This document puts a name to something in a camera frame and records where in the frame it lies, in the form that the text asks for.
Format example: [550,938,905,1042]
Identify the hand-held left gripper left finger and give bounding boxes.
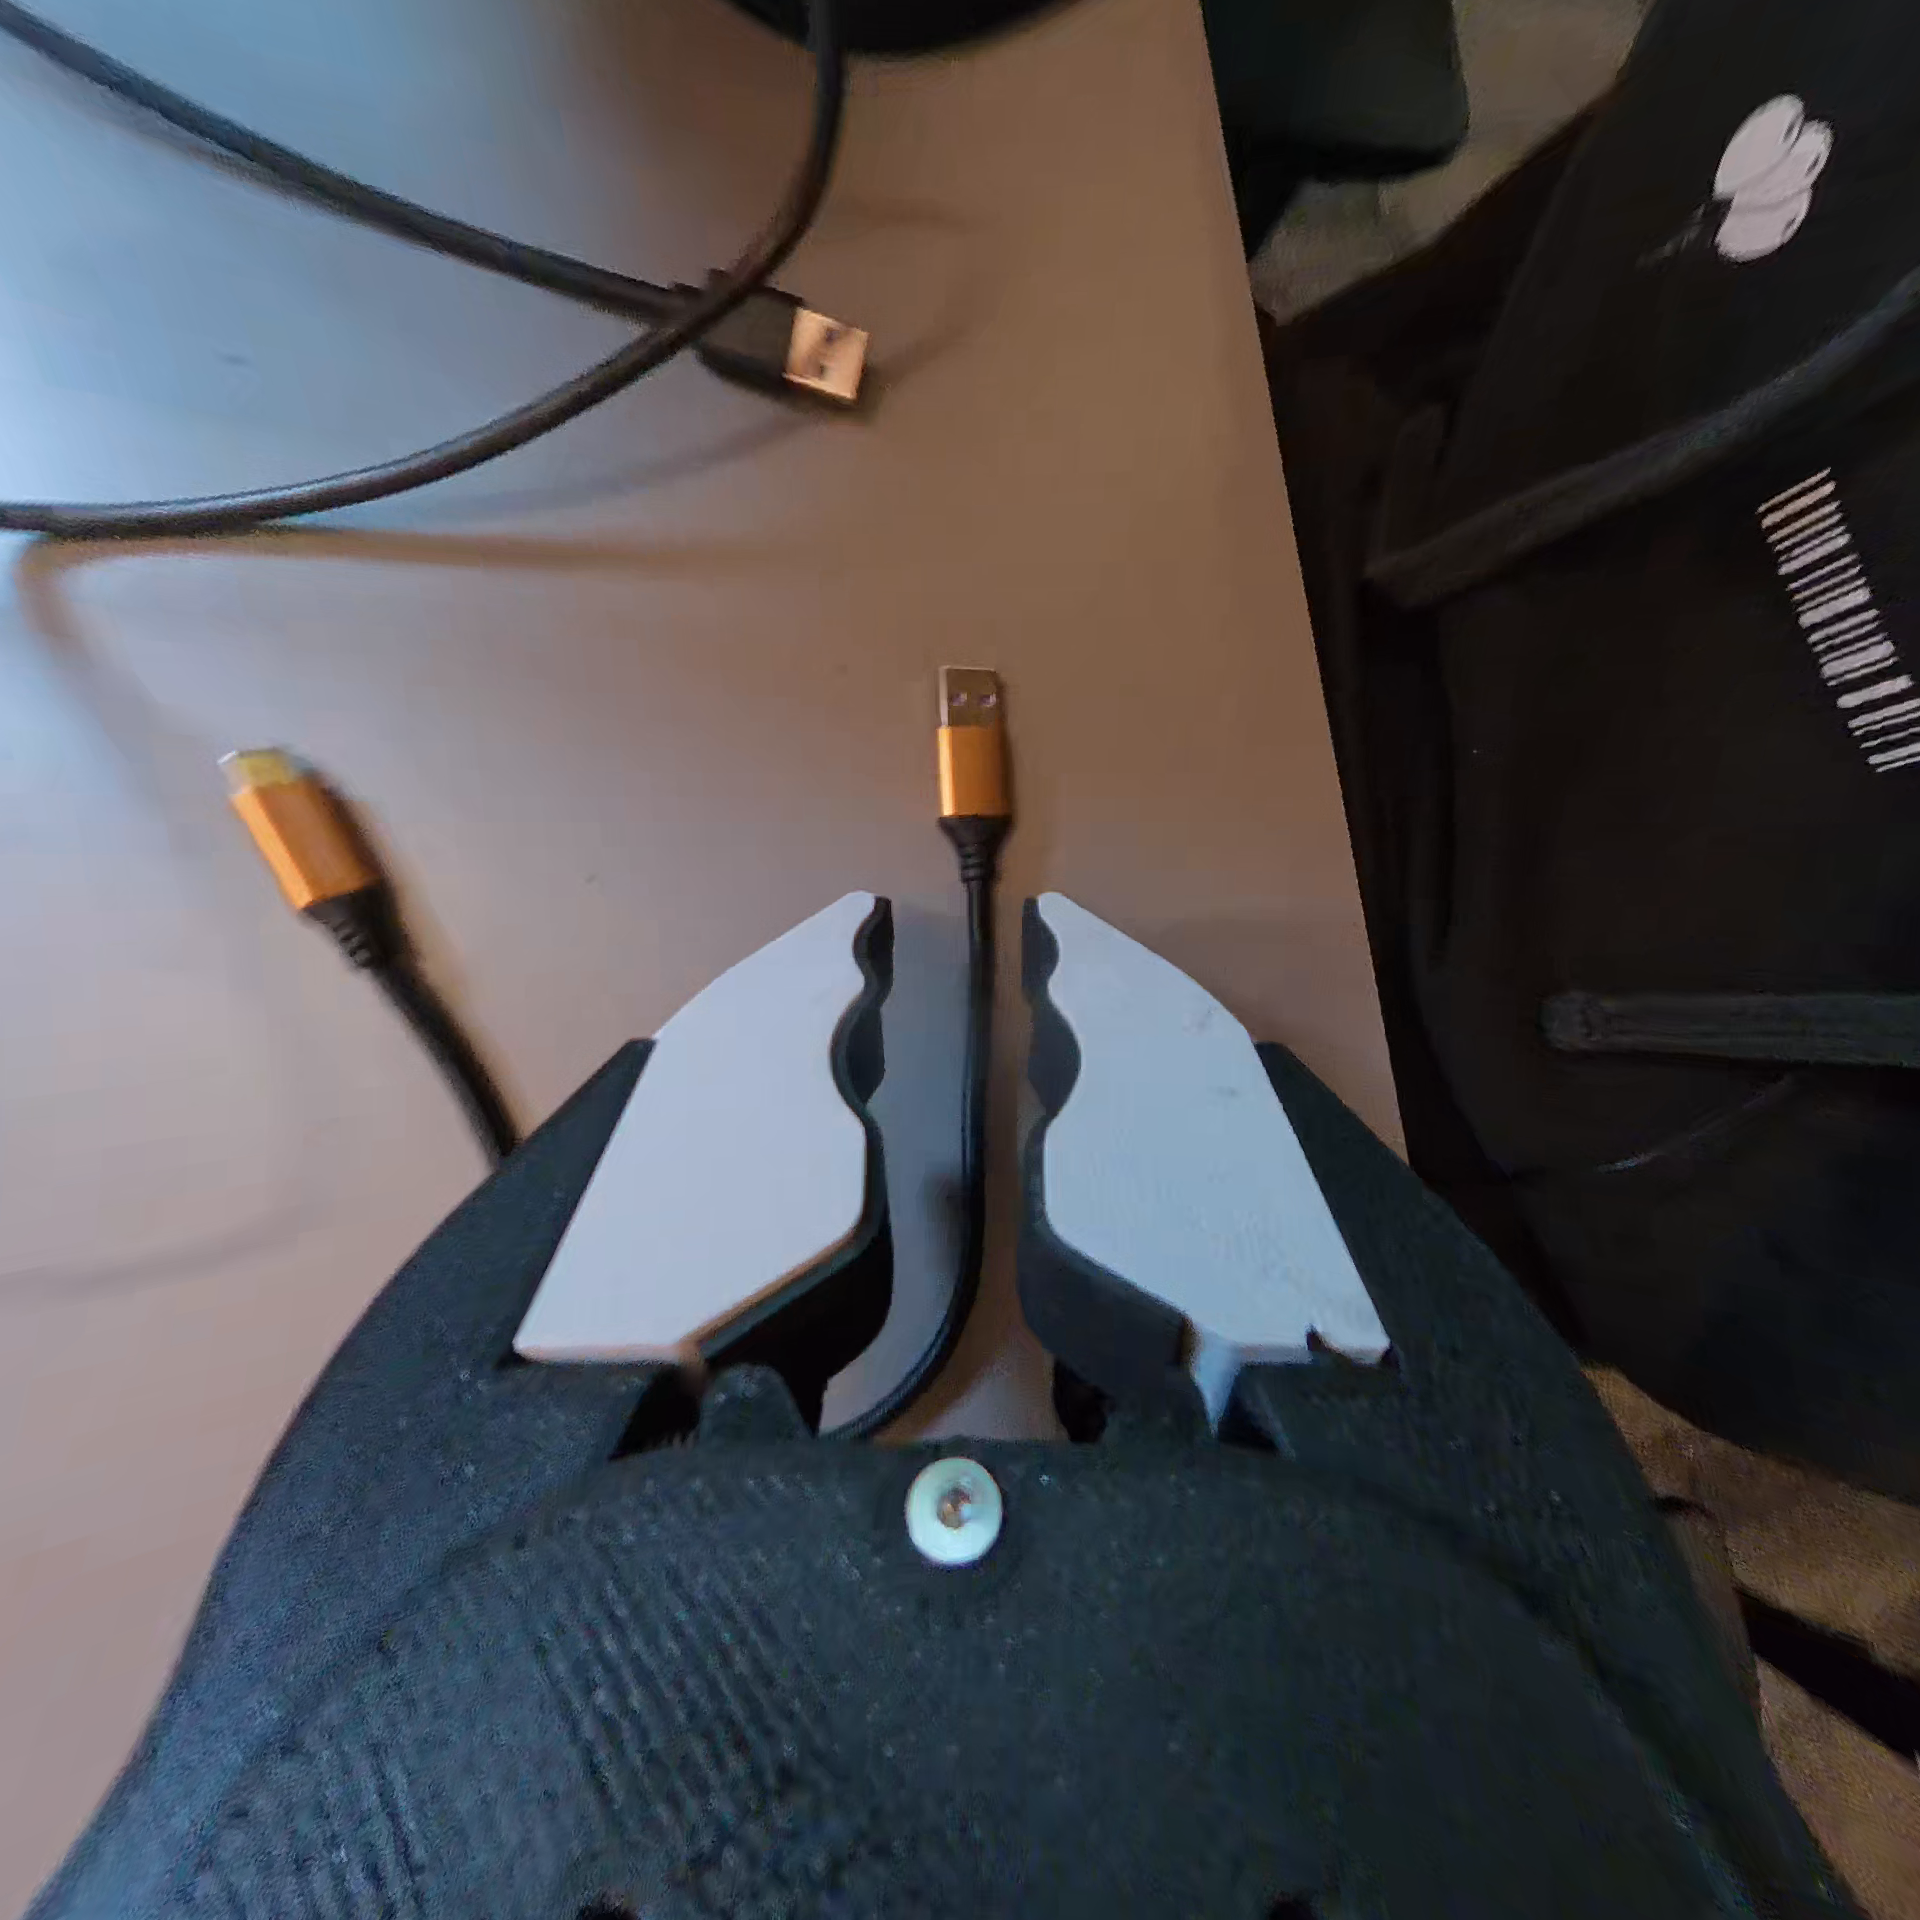
[511,890,896,1368]

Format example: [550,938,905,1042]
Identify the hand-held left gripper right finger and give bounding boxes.
[1017,890,1398,1426]

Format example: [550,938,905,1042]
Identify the black usb cable orange plugs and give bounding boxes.
[217,663,1011,1444]

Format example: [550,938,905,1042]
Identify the black hub cable black plug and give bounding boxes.
[0,0,875,542]

